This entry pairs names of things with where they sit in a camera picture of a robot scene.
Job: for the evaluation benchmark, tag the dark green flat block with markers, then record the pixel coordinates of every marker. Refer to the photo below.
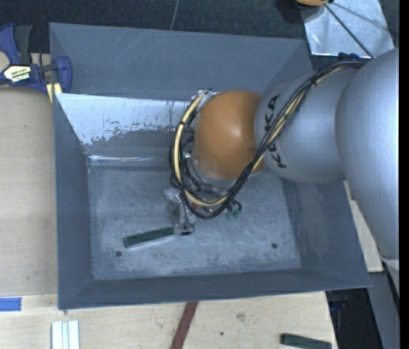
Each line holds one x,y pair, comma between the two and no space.
148,236
304,341

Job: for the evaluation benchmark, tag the red-brown flat block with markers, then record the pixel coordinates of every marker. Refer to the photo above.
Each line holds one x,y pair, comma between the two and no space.
186,324

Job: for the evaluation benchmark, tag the grey metal bin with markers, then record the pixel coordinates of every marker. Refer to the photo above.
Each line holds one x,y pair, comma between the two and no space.
128,67

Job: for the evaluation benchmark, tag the pale wood board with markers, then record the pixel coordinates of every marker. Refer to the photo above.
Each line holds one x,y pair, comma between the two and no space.
19,195

